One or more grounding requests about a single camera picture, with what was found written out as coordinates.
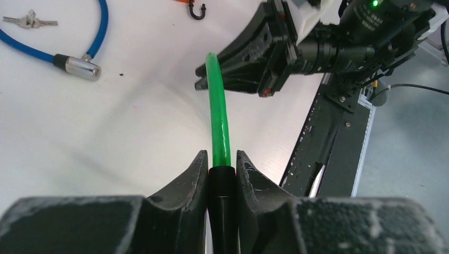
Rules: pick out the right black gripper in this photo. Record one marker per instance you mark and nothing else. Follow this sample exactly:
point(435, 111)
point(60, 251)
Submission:
point(257, 62)

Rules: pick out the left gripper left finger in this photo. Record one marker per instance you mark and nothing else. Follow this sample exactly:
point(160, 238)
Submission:
point(171, 220)

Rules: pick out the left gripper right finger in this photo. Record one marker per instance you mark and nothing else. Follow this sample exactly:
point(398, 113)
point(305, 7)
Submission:
point(271, 220)

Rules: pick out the blue cable lock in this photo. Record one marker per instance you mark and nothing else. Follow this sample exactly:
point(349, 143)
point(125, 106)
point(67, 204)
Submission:
point(80, 67)

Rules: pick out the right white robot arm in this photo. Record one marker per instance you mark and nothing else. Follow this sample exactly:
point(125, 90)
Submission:
point(351, 39)

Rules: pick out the green cable lock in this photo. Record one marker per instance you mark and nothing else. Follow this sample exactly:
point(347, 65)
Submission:
point(221, 204)

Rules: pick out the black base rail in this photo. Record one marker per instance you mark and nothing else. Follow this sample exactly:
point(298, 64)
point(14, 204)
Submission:
point(328, 157)

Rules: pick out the orange padlock with keys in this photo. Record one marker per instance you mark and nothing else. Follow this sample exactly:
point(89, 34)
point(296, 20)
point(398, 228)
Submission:
point(192, 9)

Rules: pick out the silver keys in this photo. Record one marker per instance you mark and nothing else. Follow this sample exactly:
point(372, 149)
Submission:
point(29, 21)

